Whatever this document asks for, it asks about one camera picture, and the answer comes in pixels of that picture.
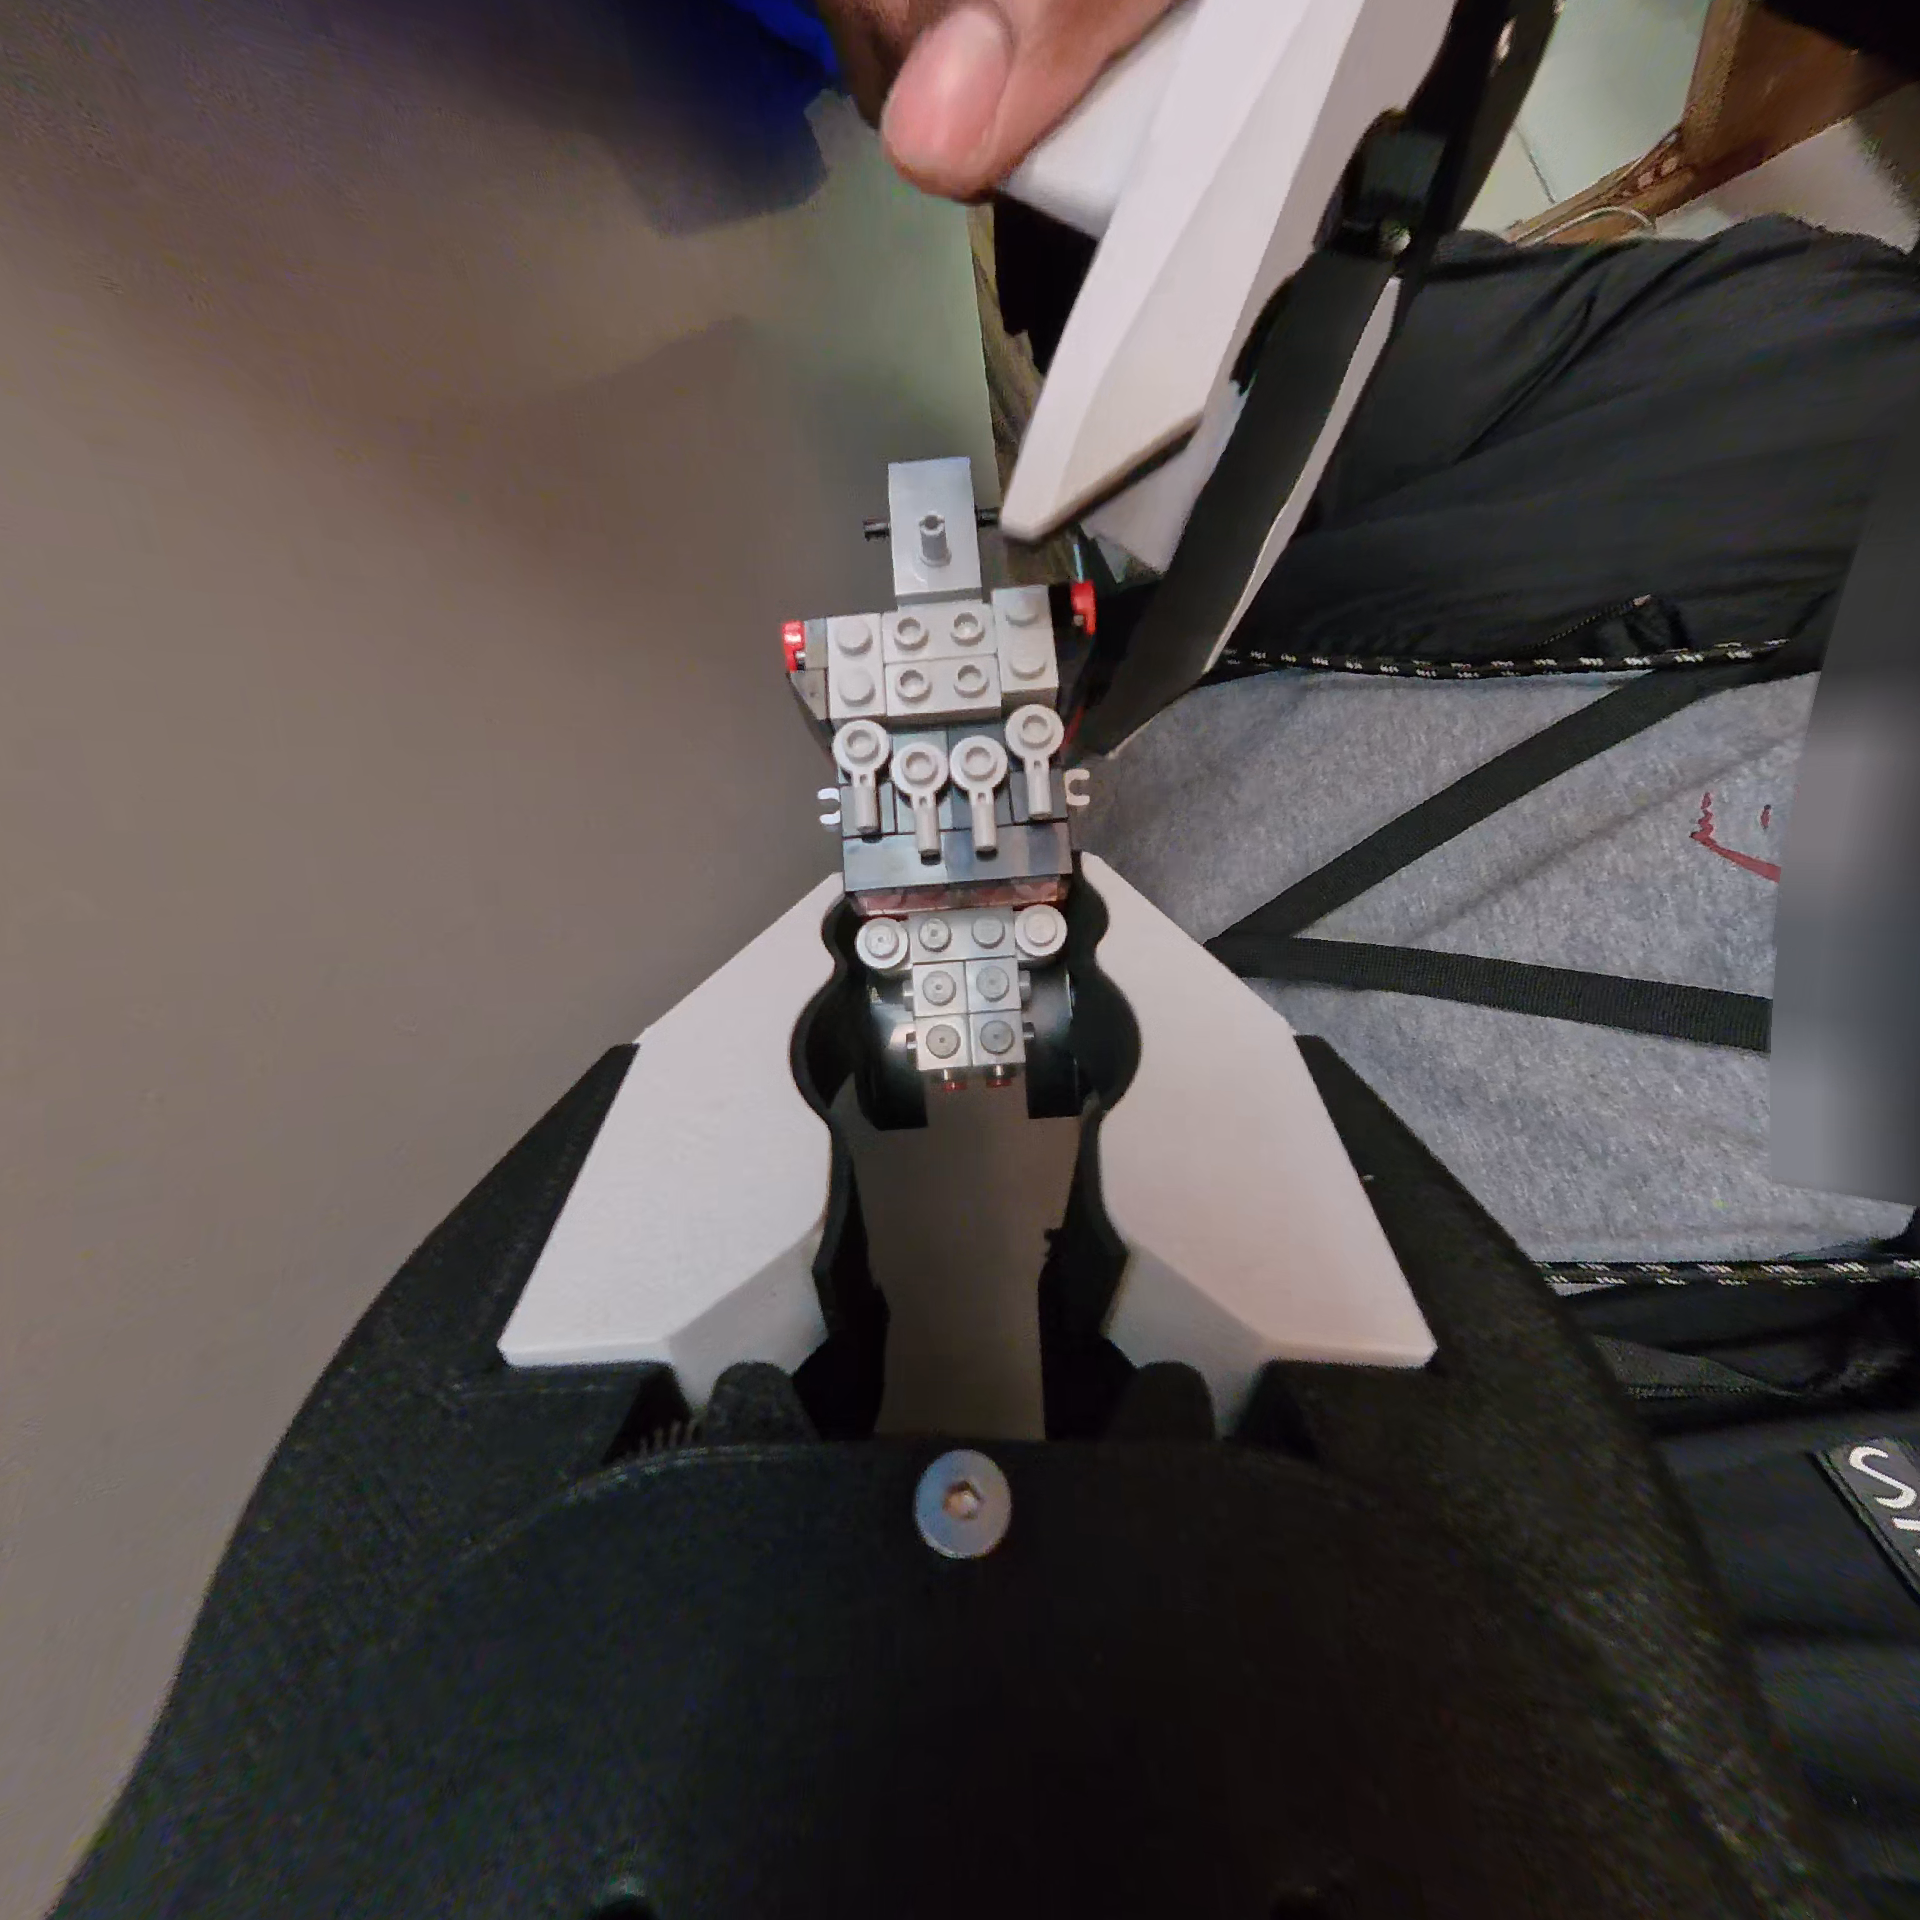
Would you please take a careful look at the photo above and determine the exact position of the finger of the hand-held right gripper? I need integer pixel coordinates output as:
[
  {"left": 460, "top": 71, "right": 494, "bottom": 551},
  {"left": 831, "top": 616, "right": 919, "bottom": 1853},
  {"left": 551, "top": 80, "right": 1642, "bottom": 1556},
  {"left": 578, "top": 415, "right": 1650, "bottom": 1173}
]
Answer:
[
  {"left": 1076, "top": 246, "right": 1424, "bottom": 753},
  {"left": 994, "top": 0, "right": 1453, "bottom": 579}
]

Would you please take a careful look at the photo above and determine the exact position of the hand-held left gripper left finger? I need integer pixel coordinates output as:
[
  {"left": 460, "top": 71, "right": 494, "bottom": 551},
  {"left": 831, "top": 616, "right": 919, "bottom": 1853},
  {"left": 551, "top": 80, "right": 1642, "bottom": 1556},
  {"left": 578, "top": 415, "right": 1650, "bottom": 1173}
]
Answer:
[{"left": 496, "top": 872, "right": 893, "bottom": 1407}]

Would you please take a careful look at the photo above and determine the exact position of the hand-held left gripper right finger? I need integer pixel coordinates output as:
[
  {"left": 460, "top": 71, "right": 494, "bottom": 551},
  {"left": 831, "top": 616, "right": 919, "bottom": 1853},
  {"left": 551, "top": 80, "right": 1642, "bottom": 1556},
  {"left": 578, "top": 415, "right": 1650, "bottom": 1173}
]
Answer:
[{"left": 1043, "top": 859, "right": 1440, "bottom": 1440}]

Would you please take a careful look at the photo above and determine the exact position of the toy brick vehicle model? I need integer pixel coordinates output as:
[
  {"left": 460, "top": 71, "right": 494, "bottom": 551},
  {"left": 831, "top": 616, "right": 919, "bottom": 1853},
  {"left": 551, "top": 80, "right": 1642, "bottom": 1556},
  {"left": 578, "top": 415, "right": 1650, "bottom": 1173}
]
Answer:
[{"left": 779, "top": 456, "right": 1100, "bottom": 1129}]

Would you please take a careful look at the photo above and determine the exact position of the grey desk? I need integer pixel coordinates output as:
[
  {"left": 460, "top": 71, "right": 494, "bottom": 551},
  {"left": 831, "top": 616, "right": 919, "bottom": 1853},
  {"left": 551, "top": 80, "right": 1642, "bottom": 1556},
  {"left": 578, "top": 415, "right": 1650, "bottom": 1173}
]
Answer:
[{"left": 0, "top": 0, "right": 1080, "bottom": 1920}]

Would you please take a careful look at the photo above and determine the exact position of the person's right hand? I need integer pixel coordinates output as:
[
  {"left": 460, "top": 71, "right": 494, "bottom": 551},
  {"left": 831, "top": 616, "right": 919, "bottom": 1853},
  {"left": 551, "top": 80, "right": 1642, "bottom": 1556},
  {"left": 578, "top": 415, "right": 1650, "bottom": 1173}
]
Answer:
[{"left": 831, "top": 0, "right": 1192, "bottom": 204}]

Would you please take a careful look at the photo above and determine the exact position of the person's grey sweatshirt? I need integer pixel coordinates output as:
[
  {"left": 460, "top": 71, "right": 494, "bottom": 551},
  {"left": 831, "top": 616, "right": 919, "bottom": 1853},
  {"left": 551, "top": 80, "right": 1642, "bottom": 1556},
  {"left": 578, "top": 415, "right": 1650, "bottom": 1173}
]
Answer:
[{"left": 1078, "top": 661, "right": 1876, "bottom": 1269}]

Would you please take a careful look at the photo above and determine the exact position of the black cloth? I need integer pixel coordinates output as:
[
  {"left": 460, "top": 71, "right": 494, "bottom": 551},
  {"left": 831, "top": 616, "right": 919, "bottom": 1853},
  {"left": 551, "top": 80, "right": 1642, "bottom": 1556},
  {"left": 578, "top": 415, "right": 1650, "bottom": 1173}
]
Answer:
[{"left": 1171, "top": 216, "right": 1920, "bottom": 676}]

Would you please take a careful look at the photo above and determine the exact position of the black bag with white label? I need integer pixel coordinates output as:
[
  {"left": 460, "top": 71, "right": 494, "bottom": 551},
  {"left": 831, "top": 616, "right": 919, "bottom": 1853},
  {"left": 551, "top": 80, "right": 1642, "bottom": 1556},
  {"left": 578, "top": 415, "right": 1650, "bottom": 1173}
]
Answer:
[{"left": 1575, "top": 1276, "right": 1920, "bottom": 1920}]

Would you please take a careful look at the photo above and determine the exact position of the black white speckled cord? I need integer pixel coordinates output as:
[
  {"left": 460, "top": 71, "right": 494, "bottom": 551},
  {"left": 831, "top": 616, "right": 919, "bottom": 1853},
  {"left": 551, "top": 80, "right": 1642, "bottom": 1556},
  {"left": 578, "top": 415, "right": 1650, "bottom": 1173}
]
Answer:
[
  {"left": 1546, "top": 1252, "right": 1920, "bottom": 1295},
  {"left": 1222, "top": 638, "right": 1795, "bottom": 680}
]

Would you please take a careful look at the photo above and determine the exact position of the black shoulder strap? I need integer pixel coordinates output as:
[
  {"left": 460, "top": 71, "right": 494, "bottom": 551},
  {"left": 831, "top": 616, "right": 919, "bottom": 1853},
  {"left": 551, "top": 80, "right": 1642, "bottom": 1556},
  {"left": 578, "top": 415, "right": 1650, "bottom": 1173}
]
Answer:
[{"left": 1207, "top": 675, "right": 1807, "bottom": 1056}]

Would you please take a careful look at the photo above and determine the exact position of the wooden furniture frame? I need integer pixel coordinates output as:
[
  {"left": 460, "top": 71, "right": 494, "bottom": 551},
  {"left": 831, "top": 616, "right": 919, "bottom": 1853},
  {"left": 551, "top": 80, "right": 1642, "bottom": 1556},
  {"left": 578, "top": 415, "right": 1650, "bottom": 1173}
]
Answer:
[{"left": 1499, "top": 0, "right": 1920, "bottom": 248}]

